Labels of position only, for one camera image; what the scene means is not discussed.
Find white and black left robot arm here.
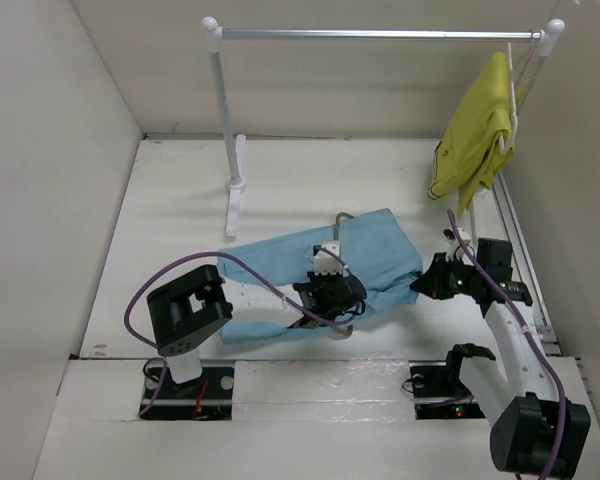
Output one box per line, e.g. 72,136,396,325
147,265,367,397

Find light blue trousers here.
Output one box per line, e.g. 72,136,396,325
220,209,423,345

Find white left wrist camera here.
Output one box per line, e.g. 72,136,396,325
313,240,345,276

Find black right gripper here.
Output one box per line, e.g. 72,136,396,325
411,251,484,299

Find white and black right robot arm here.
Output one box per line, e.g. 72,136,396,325
406,238,591,479

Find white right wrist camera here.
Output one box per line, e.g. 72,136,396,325
443,228,476,261

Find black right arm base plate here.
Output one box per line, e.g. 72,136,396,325
402,361,484,420

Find silver metal hanger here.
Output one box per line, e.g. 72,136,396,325
333,212,354,339

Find yellow-green garment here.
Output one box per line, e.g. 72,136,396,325
427,52,515,218

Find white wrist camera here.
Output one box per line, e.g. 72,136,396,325
443,228,476,261
313,240,345,276

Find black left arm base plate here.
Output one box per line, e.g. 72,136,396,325
138,358,235,422

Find silver and white clothes rack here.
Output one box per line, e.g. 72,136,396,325
201,17,565,240

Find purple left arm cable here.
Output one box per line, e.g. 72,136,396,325
123,249,366,419

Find white plastic hanger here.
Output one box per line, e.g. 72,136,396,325
498,43,519,155

